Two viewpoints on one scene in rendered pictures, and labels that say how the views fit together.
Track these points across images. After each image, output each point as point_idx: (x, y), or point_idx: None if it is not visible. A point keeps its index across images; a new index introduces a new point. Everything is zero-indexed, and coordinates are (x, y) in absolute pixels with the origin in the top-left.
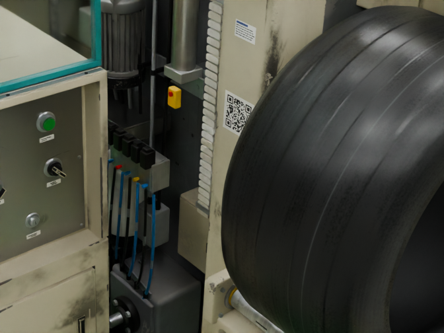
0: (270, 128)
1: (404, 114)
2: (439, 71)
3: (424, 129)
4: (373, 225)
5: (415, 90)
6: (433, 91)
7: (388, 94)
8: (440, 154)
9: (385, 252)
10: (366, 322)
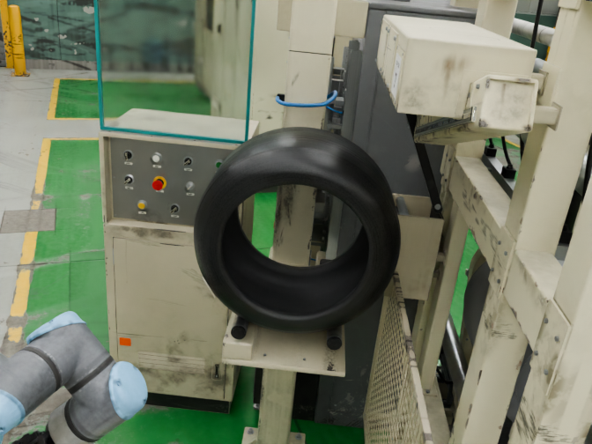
0: (223, 161)
1: (241, 158)
2: (271, 145)
3: (243, 166)
4: (209, 203)
5: (255, 150)
6: (259, 151)
7: (247, 150)
8: (246, 181)
9: (212, 220)
10: (207, 260)
